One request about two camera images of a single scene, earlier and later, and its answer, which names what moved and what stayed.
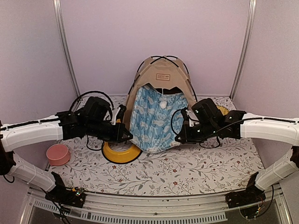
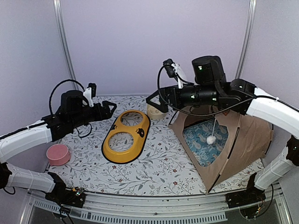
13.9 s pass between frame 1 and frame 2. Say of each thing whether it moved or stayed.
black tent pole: moved
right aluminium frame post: stayed
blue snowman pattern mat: moved
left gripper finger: moved
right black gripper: moved
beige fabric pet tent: moved
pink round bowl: stayed
